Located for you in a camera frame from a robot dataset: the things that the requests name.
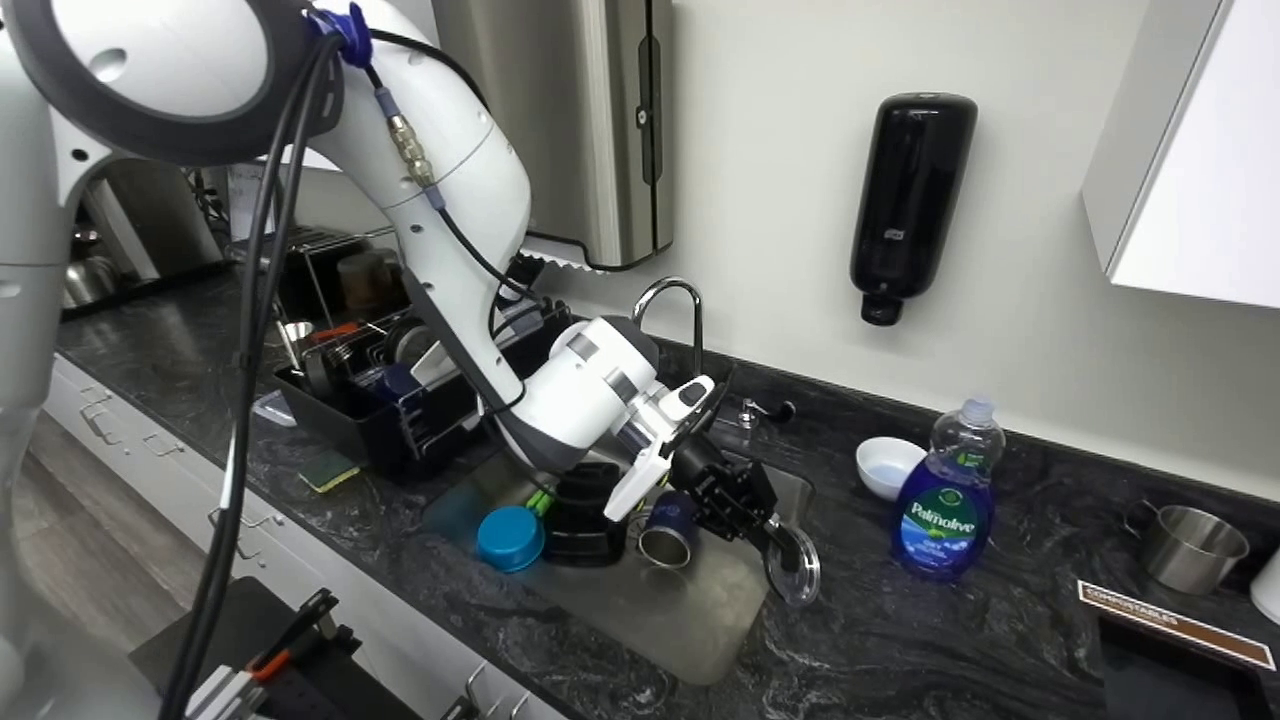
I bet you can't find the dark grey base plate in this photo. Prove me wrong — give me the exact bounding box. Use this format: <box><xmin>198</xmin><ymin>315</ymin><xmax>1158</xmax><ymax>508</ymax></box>
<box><xmin>131</xmin><ymin>572</ymin><xmax>402</xmax><ymax>720</ymax></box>

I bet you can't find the dark metal mug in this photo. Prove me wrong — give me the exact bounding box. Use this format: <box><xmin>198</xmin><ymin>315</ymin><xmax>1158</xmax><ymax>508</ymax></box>
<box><xmin>635</xmin><ymin>492</ymin><xmax>702</xmax><ymax>576</ymax></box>

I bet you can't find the blue dish soap bottle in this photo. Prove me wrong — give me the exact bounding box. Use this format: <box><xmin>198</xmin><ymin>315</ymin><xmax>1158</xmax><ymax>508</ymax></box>
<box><xmin>891</xmin><ymin>392</ymin><xmax>1010</xmax><ymax>582</ymax></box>

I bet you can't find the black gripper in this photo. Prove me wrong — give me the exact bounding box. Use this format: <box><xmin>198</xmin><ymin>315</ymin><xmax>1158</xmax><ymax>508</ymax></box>
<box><xmin>669</xmin><ymin>441</ymin><xmax>821</xmax><ymax>572</ymax></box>

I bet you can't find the green sponge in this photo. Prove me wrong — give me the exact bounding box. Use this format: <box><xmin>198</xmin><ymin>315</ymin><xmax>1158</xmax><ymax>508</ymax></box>
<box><xmin>290</xmin><ymin>449</ymin><xmax>363</xmax><ymax>494</ymax></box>

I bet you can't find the white container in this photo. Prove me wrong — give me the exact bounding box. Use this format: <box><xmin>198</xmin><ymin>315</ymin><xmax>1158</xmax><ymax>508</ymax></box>
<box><xmin>1246</xmin><ymin>542</ymin><xmax>1280</xmax><ymax>629</ymax></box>

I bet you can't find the blue plastic cup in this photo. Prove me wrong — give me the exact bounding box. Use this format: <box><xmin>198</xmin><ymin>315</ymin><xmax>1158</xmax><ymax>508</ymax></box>
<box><xmin>472</xmin><ymin>498</ymin><xmax>550</xmax><ymax>576</ymax></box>

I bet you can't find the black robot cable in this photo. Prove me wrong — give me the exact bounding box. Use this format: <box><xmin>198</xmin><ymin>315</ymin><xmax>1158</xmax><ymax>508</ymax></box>
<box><xmin>155</xmin><ymin>10</ymin><xmax>357</xmax><ymax>720</ymax></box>

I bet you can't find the stainless steel sink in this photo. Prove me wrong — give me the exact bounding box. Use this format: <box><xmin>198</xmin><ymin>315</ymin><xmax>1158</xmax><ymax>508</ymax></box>
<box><xmin>425</xmin><ymin>397</ymin><xmax>817</xmax><ymax>690</ymax></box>

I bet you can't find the black dish drying rack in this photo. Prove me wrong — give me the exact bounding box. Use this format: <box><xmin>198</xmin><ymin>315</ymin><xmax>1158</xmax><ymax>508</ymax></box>
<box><xmin>262</xmin><ymin>223</ymin><xmax>575</xmax><ymax>483</ymax></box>

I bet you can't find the steel paper towel dispenser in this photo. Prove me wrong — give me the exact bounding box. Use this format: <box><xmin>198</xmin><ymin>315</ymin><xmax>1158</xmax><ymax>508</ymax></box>
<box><xmin>431</xmin><ymin>0</ymin><xmax>679</xmax><ymax>271</ymax></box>

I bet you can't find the black container in sink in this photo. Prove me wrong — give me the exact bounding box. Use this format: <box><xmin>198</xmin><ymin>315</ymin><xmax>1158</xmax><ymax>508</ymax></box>
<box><xmin>542</xmin><ymin>454</ymin><xmax>630</xmax><ymax>572</ymax></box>

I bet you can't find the white ceramic bowl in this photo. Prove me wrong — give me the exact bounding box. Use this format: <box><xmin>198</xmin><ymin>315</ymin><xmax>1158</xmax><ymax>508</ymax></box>
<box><xmin>852</xmin><ymin>433</ymin><xmax>933</xmax><ymax>502</ymax></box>

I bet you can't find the orange black bar clamp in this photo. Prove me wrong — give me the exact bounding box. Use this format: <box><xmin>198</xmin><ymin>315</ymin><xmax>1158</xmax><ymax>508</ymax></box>
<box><xmin>244</xmin><ymin>582</ymin><xmax>346</xmax><ymax>688</ymax></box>

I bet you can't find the black wall soap dispenser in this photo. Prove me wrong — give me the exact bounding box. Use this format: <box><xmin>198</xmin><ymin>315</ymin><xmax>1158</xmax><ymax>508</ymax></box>
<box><xmin>849</xmin><ymin>88</ymin><xmax>981</xmax><ymax>326</ymax></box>

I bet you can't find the white wall cabinet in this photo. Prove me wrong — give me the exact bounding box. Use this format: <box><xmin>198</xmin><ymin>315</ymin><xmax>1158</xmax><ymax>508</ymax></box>
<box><xmin>1074</xmin><ymin>0</ymin><xmax>1280</xmax><ymax>312</ymax></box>

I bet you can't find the small steel cup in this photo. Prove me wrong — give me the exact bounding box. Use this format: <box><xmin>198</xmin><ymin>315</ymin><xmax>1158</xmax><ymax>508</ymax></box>
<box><xmin>1149</xmin><ymin>498</ymin><xmax>1254</xmax><ymax>595</ymax></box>

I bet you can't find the steel coffee pot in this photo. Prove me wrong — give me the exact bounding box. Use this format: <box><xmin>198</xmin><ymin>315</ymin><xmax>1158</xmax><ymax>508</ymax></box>
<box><xmin>54</xmin><ymin>244</ymin><xmax>131</xmax><ymax>312</ymax></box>

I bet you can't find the metal drawer handle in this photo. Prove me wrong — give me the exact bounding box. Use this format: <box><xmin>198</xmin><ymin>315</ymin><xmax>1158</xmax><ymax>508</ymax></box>
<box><xmin>443</xmin><ymin>661</ymin><xmax>536</xmax><ymax>720</ymax></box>
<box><xmin>211</xmin><ymin>494</ymin><xmax>290</xmax><ymax>562</ymax></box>

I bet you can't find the clear drinking glass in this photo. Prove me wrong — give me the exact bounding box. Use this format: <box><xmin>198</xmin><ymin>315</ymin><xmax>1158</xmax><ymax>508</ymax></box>
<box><xmin>764</xmin><ymin>519</ymin><xmax>826</xmax><ymax>610</ymax></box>

